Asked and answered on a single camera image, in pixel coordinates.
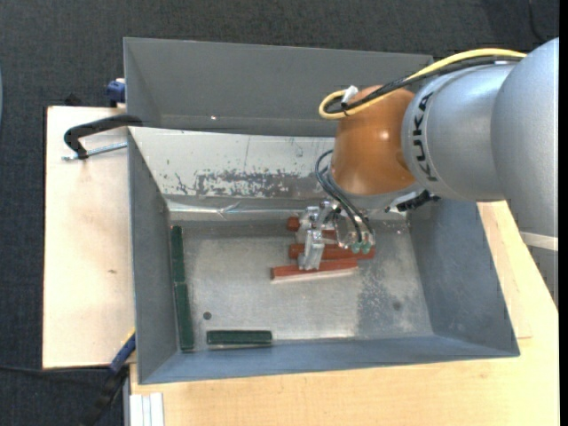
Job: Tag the black cylinder on white bracket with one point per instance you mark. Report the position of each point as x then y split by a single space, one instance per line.
417 202

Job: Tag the pale wood board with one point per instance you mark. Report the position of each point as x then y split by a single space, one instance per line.
84 246

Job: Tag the grey metal bin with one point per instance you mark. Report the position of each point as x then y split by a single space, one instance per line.
275 300

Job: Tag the dark green flat block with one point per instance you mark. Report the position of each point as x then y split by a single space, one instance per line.
184 317
239 337

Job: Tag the red-brown flat block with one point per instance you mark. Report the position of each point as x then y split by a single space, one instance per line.
292 224
337 253
337 269

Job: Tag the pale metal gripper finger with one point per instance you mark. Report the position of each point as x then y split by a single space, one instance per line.
306 224
313 251

